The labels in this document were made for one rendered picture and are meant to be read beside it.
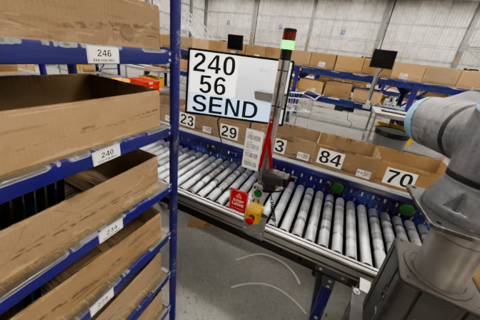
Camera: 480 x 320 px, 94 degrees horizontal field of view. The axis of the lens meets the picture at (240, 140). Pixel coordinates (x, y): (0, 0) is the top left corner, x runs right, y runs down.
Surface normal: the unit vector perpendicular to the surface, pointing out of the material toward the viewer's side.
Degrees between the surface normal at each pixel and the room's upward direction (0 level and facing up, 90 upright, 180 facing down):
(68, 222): 91
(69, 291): 91
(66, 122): 91
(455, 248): 86
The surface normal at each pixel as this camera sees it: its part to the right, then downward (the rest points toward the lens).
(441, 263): -0.81, 0.07
